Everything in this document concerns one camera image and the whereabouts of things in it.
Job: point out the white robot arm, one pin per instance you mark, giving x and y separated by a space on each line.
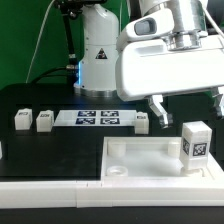
169 47

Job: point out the white part at left edge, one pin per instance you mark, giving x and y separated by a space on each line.
1 152

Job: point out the white square tabletop part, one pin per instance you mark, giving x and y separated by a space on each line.
139 159

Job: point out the white marker plate with tags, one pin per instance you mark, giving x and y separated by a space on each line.
96 118

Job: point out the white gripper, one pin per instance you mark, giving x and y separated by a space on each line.
147 68

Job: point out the white L-shaped fence wall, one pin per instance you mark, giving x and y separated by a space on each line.
180 191

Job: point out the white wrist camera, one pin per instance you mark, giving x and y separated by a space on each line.
149 27

